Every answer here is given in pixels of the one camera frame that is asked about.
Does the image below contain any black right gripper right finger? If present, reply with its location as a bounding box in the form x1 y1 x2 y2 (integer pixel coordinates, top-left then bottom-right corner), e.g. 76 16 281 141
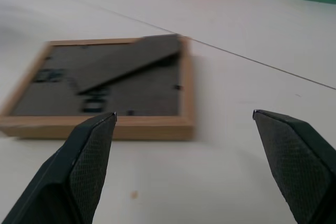
252 109 336 224

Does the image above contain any wooden picture frame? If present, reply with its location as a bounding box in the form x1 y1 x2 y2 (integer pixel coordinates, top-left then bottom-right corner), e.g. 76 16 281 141
0 33 195 141

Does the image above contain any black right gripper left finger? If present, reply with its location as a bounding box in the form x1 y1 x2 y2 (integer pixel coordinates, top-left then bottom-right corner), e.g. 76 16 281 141
0 111 118 224

